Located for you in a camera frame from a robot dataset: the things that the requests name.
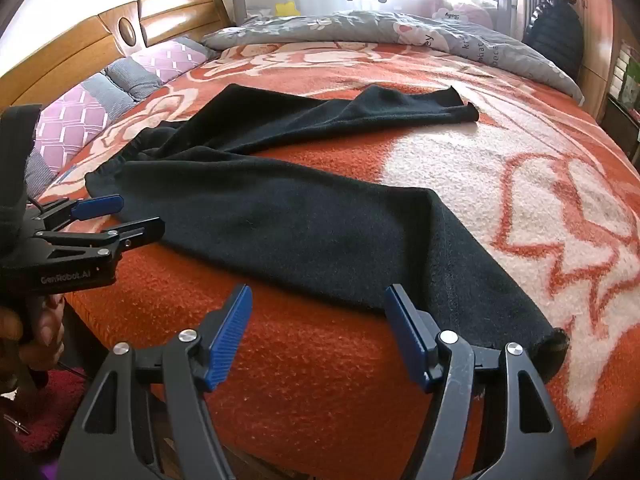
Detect wooden wardrobe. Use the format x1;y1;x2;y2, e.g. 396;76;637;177
560;0;632;106

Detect dark side cabinet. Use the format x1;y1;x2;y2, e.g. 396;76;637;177
600;95;640;161

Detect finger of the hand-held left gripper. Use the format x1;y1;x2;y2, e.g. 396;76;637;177
34;217;166;262
37;194;125;233

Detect pink and grey quilted pillow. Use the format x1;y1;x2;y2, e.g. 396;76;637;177
107;37;218;103
25;72;137;201

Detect red fuzzy mat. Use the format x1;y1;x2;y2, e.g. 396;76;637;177
15;367;88;453

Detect orange and white blanket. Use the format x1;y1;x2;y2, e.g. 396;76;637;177
37;40;640;476

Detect grey printed quilt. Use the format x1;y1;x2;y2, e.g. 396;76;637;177
202;10;586;107

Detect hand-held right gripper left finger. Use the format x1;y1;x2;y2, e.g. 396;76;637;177
59;284;254;480

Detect person's left hand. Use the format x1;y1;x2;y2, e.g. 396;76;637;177
0;294;67;382

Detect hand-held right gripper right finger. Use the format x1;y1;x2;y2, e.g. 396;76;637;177
384;284;598;480

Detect black puffer jacket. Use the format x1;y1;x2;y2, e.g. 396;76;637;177
522;0;583;86

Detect wooden headboard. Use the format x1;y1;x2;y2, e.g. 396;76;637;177
0;0;236;111

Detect black pants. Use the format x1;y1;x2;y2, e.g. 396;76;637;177
84;84;571;381

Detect green and white package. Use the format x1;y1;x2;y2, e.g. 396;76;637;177
611;45;640;111

